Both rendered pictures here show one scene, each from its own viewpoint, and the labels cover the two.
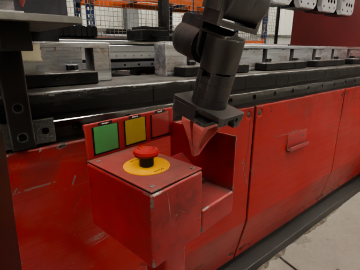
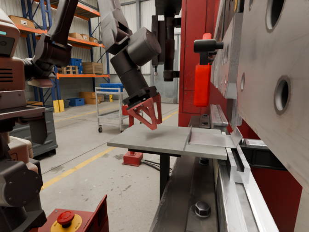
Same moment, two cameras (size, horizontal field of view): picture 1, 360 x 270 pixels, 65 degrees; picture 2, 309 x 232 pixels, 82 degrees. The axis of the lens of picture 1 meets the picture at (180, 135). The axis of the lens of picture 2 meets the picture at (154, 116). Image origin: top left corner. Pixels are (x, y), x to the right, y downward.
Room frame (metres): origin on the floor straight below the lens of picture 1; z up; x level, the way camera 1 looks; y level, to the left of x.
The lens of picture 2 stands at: (0.84, 0.01, 1.15)
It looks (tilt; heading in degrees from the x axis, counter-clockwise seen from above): 12 degrees down; 145
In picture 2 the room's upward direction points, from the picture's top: straight up
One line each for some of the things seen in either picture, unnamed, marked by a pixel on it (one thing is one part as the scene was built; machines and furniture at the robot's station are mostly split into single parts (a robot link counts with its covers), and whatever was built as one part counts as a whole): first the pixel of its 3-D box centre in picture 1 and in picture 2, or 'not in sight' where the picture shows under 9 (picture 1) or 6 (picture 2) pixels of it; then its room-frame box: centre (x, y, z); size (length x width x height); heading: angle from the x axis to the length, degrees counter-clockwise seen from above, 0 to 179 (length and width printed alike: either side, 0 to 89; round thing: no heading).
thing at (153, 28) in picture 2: not in sight; (158, 45); (-0.50, 1.01, 1.42); 0.45 x 0.12 x 0.36; 144
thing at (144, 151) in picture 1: (146, 158); (66, 221); (0.40, 0.05, 0.79); 0.04 x 0.04 x 0.04
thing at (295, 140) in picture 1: (298, 140); not in sight; (1.14, -0.51, 0.59); 0.15 x 0.02 x 0.07; 129
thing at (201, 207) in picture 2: (72, 67); (202, 208); (0.66, 0.25, 0.91); 0.03 x 0.03 x 0.02
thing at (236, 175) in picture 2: (8, 34); (231, 151); (0.64, 0.37, 0.99); 0.20 x 0.03 x 0.03; 129
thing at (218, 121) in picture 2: not in sight; (216, 119); (0.28, 0.82, 0.92); 0.50 x 0.06 x 0.10; 129
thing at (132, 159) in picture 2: not in sight; (131, 133); (-1.17, 1.07, 0.41); 0.25 x 0.20 x 0.83; 39
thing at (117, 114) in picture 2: not in sight; (121, 107); (-2.74, 1.64, 0.47); 0.90 x 0.66 x 0.95; 120
